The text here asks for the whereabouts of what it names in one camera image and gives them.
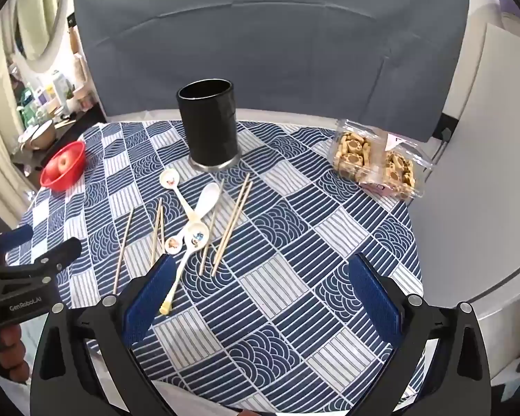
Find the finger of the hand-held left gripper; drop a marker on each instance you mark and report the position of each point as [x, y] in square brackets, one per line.
[47, 260]
[17, 235]

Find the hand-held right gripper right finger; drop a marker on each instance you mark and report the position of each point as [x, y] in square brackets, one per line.
[375, 301]

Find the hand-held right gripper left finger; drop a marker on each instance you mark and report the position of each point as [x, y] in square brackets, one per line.
[149, 301]

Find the wooden chopstick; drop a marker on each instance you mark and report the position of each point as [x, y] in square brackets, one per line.
[231, 221]
[162, 229]
[157, 225]
[208, 245]
[235, 225]
[123, 249]

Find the white spoon brown print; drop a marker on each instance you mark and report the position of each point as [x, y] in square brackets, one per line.
[173, 244]

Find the white spoon blue print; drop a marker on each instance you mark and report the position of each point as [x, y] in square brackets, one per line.
[196, 236]

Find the plain white spoon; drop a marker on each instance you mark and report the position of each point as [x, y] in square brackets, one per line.
[210, 193]

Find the white spoon red print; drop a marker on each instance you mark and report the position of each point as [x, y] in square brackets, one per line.
[170, 178]

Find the black utensil holder cup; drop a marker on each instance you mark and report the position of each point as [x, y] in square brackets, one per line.
[210, 125]

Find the person's left hand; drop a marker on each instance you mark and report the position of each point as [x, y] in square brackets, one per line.
[11, 351]

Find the red plastic basket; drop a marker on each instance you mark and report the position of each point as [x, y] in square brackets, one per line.
[71, 173]

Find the red apple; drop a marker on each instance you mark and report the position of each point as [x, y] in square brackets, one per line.
[63, 164]

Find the cream curtain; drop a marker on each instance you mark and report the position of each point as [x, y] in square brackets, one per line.
[0, 138]

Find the beige bowl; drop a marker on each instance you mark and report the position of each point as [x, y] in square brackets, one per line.
[41, 135]

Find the blue patterned tablecloth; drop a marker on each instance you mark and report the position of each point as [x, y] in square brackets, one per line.
[286, 247]

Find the clear plastic cookie container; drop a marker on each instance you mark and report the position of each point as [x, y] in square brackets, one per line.
[372, 160]

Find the small potted plant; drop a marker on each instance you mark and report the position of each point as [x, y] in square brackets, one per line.
[70, 95]

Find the pale toiletry bottle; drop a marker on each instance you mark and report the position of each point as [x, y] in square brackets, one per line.
[60, 89]

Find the black clip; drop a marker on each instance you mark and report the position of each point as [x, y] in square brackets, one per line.
[444, 132]

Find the white board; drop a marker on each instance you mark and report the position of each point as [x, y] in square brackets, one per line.
[481, 147]

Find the pale hanging cloth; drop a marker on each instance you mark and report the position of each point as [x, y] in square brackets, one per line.
[39, 13]

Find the grey backdrop board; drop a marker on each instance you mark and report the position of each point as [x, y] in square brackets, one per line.
[264, 34]

